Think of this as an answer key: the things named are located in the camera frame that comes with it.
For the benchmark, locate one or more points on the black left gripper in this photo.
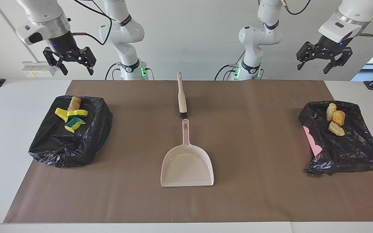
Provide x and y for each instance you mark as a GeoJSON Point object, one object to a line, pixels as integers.
{"type": "Point", "coordinates": [332, 43]}

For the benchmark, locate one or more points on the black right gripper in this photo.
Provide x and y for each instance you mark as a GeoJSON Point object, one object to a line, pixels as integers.
{"type": "Point", "coordinates": [63, 45]}

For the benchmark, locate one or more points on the striped pale bread roll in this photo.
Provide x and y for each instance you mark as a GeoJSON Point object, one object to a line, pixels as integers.
{"type": "Point", "coordinates": [74, 103]}

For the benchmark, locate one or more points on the yellow sponge piece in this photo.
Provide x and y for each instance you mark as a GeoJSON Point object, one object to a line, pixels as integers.
{"type": "Point", "coordinates": [78, 113]}
{"type": "Point", "coordinates": [61, 114]}

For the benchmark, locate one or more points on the orange striped croissant piece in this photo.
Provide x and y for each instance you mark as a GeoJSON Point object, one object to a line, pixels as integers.
{"type": "Point", "coordinates": [331, 111]}

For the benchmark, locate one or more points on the brown speckled bread piece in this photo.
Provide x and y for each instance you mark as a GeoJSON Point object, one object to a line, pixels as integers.
{"type": "Point", "coordinates": [339, 118]}

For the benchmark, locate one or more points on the yellow sponge with green pad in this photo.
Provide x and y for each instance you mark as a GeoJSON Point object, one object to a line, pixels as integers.
{"type": "Point", "coordinates": [74, 123]}

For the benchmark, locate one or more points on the pale green chip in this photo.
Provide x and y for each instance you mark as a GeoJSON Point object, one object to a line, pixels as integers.
{"type": "Point", "coordinates": [336, 129]}

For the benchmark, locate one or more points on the beige hand brush black bristles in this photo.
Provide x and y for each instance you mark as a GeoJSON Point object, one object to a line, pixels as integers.
{"type": "Point", "coordinates": [182, 97]}

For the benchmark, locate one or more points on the beige plastic dustpan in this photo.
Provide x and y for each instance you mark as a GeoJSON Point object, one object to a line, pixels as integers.
{"type": "Point", "coordinates": [186, 168]}

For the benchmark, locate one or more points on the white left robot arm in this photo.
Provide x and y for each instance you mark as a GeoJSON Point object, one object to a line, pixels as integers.
{"type": "Point", "coordinates": [261, 35]}

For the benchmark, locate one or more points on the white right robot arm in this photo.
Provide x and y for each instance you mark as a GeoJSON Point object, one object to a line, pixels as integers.
{"type": "Point", "coordinates": [121, 35]}

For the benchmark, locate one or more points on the pink plastic bin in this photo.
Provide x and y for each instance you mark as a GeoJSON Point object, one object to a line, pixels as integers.
{"type": "Point", "coordinates": [312, 142]}

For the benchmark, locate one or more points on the black bag lined trash bin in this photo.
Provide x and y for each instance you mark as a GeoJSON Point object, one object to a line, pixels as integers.
{"type": "Point", "coordinates": [60, 145]}

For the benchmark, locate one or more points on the black plastic trash bag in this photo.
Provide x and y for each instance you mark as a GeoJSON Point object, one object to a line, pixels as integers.
{"type": "Point", "coordinates": [351, 149]}

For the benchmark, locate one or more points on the brown paper table mat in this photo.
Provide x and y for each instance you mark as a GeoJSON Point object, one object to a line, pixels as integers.
{"type": "Point", "coordinates": [186, 200]}

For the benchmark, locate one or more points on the white wall outlet box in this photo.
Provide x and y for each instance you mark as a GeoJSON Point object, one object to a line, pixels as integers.
{"type": "Point", "coordinates": [39, 69]}

